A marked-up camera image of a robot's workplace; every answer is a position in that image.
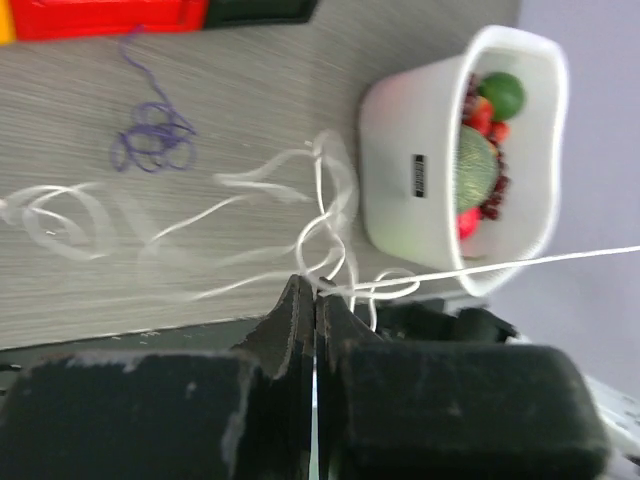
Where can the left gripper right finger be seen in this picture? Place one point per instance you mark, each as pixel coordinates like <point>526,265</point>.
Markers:
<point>449,409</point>

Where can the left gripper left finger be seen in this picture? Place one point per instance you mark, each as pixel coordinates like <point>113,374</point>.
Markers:
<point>238,413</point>

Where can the green cantaloupe melon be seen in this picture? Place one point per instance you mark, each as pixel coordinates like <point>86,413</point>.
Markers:
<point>475,169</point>

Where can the white plastic basket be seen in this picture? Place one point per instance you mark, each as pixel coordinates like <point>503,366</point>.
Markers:
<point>409,126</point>

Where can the green lime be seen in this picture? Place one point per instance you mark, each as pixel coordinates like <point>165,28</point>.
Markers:
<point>505,92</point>

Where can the black plastic bin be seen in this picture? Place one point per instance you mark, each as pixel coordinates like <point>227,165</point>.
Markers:
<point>229,13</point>

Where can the yellow plastic bin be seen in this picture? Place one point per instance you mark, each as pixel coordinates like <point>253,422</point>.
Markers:
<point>7,29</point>

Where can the red plastic bin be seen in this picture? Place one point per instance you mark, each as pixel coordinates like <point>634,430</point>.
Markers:
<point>52,20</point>

